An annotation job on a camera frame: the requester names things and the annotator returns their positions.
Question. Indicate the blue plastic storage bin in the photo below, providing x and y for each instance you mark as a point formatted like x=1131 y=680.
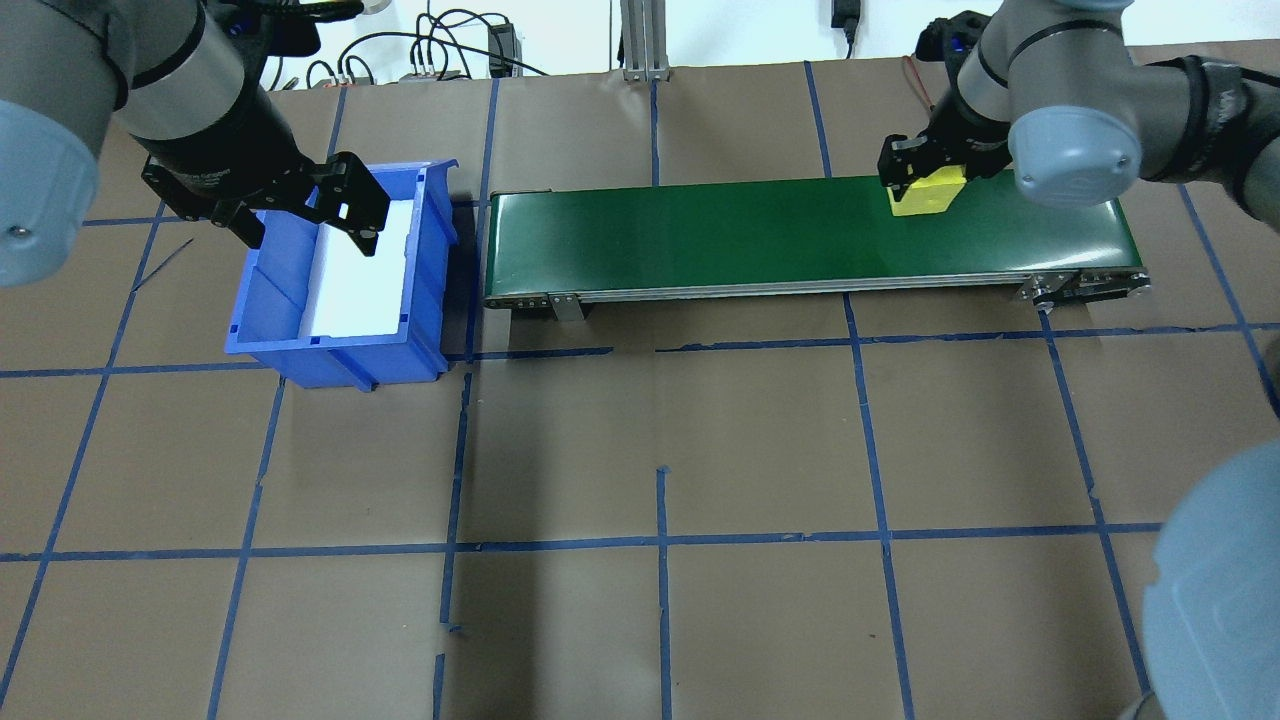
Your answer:
x=340 y=360

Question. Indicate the yellow foam block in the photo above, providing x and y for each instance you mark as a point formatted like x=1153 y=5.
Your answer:
x=925 y=198

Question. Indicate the aluminium profile post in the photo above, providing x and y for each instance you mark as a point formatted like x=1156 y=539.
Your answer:
x=645 y=35

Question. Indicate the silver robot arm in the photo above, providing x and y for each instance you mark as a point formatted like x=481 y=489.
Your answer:
x=1075 y=155
x=170 y=70

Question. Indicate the white foam bin liner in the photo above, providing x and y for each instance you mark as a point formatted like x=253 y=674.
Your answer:
x=360 y=290

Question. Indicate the green conveyor belt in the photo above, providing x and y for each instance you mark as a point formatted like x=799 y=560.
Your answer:
x=700 y=235

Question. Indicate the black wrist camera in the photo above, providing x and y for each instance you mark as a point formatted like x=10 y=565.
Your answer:
x=945 y=35
x=270 y=25

